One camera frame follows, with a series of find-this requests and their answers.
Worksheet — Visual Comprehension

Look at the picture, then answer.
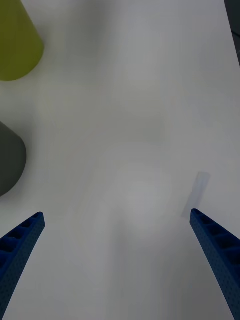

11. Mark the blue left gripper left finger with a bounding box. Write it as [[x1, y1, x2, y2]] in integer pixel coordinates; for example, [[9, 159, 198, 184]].
[[0, 211, 46, 320]]

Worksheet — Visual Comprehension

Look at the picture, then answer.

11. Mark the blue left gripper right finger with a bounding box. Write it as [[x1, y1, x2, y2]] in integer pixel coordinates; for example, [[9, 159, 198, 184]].
[[189, 208, 240, 320]]

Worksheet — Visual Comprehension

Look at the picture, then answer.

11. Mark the grey plastic bin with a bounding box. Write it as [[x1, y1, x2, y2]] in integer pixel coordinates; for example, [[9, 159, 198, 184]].
[[0, 120, 28, 198]]

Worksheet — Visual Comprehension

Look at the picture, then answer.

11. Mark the yellow-green plastic bin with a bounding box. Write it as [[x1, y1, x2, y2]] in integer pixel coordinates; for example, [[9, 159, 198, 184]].
[[0, 0, 45, 82]]

